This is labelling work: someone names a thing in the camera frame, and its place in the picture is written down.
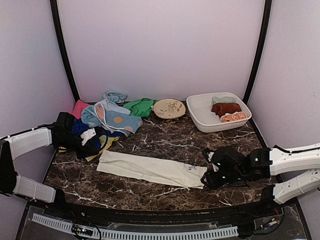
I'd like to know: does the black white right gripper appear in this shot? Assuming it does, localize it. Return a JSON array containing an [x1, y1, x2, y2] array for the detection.
[[200, 168, 246, 190]]

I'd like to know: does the orange bunny pattern towel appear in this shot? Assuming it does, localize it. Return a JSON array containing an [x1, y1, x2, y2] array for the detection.
[[220, 111, 248, 123]]

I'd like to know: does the cream white embroidered towel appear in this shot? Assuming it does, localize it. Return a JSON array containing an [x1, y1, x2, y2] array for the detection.
[[96, 150, 208, 189]]

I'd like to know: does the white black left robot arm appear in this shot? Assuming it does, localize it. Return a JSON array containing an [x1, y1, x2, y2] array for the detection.
[[0, 112, 104, 218]]

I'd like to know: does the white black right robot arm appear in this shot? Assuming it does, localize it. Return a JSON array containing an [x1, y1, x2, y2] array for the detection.
[[201, 143, 320, 217]]

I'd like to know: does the yellow white cloth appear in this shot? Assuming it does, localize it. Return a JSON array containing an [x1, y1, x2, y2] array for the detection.
[[59, 137, 119, 162]]

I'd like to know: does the dark blue towel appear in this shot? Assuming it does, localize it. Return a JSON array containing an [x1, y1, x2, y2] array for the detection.
[[71, 119, 125, 149]]

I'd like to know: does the light blue dotted towel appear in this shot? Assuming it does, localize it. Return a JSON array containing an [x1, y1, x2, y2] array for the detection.
[[81, 99, 143, 137]]

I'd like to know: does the pink cloth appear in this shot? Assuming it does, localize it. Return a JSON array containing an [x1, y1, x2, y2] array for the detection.
[[71, 100, 89, 120]]

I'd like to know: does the light blue crumpled cloth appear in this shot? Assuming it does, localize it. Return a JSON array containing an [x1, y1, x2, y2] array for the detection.
[[102, 91, 128, 104]]

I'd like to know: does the rust brown rolled towel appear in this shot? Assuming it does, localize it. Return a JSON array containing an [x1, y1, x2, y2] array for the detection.
[[211, 103, 242, 118]]

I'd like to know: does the white plastic tub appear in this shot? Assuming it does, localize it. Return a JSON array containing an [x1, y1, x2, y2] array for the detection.
[[186, 92, 252, 133]]

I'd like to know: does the green cloth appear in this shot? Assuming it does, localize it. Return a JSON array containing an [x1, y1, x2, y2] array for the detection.
[[123, 98, 157, 118]]

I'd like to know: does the pale green rolled towel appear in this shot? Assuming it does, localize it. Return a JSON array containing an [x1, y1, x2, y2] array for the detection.
[[211, 96, 236, 105]]

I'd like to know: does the beige round embroidered cloth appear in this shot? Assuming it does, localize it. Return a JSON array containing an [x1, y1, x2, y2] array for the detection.
[[153, 98, 186, 120]]

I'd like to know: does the small green circuit board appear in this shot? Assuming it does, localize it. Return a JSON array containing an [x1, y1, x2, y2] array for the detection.
[[71, 224, 93, 237]]

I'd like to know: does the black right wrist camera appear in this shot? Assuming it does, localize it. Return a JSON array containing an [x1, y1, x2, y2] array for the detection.
[[211, 146, 245, 170]]

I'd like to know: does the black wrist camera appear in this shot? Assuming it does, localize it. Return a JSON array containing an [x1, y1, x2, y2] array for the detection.
[[211, 146, 245, 170], [56, 112, 76, 131]]

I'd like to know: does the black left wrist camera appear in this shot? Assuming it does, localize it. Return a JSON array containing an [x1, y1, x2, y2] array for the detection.
[[56, 112, 76, 131]]

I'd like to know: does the black table front rail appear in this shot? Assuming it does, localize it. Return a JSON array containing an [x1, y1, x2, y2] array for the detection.
[[44, 199, 283, 225]]

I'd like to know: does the white slotted cable duct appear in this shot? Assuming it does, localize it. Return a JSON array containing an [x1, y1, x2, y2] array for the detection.
[[31, 213, 239, 240]]

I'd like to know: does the black right corner post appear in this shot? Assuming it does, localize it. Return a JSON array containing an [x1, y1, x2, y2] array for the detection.
[[242, 0, 273, 104]]

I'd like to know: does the black corner post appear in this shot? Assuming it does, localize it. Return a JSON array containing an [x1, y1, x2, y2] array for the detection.
[[242, 0, 273, 104], [49, 0, 80, 102]]

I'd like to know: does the black left corner post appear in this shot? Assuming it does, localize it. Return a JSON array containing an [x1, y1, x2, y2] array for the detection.
[[49, 0, 80, 102]]

